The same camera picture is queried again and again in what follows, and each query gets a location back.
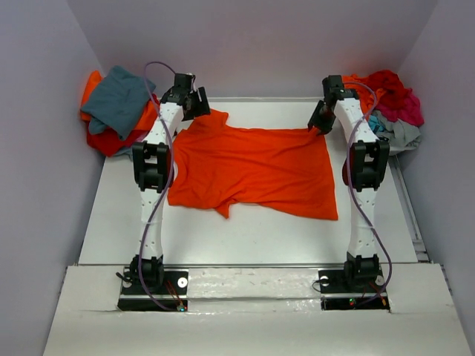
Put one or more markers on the grey-blue bottom t shirt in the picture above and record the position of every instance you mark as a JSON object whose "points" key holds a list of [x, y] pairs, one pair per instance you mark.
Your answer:
{"points": [[125, 151]]}

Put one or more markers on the grey crumpled t shirt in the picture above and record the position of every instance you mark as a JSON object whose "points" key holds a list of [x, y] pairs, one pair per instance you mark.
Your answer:
{"points": [[398, 133]]}

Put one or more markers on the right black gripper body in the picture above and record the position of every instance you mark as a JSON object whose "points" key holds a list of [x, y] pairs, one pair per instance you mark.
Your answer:
{"points": [[323, 117]]}

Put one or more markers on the white laundry basket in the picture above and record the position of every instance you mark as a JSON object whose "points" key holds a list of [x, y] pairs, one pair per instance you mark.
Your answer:
{"points": [[395, 149]]}

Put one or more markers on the teal folded t shirt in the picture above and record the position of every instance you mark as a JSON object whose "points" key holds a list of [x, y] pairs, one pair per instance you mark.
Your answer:
{"points": [[117, 102]]}

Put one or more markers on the red crumpled t shirt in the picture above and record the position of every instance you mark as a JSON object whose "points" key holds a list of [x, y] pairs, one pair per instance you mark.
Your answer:
{"points": [[394, 91]]}

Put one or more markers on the cyan crumpled t shirt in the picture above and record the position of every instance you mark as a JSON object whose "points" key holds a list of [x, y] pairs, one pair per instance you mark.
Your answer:
{"points": [[375, 125]]}

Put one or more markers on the red folded t shirt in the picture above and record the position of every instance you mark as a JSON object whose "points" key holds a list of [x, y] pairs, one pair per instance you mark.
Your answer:
{"points": [[108, 143]]}

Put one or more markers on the magenta crumpled t shirt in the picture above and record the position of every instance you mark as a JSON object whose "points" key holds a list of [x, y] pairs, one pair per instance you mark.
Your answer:
{"points": [[410, 112]]}

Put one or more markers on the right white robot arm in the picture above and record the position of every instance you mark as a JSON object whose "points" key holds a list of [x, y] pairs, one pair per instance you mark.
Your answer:
{"points": [[363, 172]]}

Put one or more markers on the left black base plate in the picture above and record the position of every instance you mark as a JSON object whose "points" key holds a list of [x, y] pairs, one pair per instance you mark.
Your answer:
{"points": [[171, 296]]}

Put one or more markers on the orange t shirt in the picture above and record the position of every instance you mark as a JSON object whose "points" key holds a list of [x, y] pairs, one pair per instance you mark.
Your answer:
{"points": [[149, 114], [288, 170]]}

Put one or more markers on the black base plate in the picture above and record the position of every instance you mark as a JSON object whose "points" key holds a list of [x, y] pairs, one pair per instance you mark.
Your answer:
{"points": [[171, 296], [336, 294]]}

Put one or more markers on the orange folded t shirt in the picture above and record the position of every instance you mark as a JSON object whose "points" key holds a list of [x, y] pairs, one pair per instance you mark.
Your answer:
{"points": [[149, 114]]}

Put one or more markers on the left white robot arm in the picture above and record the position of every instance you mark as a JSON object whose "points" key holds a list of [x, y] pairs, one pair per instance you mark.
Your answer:
{"points": [[153, 163]]}

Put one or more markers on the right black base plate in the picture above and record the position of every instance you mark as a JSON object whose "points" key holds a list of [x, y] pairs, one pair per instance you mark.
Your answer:
{"points": [[336, 294]]}

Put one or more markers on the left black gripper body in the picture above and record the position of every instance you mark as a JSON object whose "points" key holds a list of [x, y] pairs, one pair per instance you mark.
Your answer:
{"points": [[194, 101]]}

